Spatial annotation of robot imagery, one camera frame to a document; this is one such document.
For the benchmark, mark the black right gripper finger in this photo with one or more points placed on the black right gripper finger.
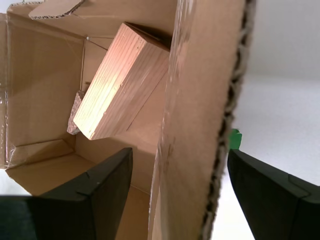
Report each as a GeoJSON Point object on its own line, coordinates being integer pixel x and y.
{"type": "Point", "coordinates": [280, 210]}
{"type": "Point", "coordinates": [75, 215]}

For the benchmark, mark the speckled pinkish granite rock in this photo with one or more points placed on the speckled pinkish granite rock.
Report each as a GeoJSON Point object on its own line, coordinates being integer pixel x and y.
{"type": "Point", "coordinates": [75, 112]}

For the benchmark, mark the brown cardboard box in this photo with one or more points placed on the brown cardboard box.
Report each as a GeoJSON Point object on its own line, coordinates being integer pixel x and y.
{"type": "Point", "coordinates": [200, 100]}

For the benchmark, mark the light wooden block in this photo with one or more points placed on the light wooden block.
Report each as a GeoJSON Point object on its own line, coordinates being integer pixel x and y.
{"type": "Point", "coordinates": [120, 82]}

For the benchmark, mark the green tape square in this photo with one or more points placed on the green tape square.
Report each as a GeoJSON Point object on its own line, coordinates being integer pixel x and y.
{"type": "Point", "coordinates": [235, 138]}

